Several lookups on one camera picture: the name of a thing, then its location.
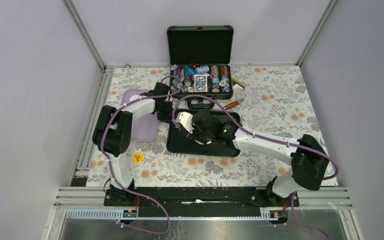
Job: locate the metal dough scraper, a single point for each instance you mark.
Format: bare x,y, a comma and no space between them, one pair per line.
233,104

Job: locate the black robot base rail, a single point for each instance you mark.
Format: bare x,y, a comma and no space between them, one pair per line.
247,196

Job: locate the small white dough piece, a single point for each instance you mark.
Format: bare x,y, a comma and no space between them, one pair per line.
135,98

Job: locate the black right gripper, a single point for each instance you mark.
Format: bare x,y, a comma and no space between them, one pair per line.
194,136

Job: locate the white dough disc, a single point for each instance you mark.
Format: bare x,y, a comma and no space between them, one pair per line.
200,141

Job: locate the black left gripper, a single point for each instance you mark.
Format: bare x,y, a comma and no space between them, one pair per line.
167,117

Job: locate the black baking tray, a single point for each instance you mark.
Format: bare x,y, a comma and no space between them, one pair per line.
177,142

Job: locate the blue playing card deck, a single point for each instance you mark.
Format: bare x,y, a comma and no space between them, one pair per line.
200,83

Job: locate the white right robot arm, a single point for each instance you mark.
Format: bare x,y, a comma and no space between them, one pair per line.
304,155

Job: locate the yellow round token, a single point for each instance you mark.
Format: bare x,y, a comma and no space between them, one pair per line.
137,158

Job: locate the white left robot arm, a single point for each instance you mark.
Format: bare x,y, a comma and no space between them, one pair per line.
113,129

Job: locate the black poker chip case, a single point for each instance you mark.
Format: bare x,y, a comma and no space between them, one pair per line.
201,50

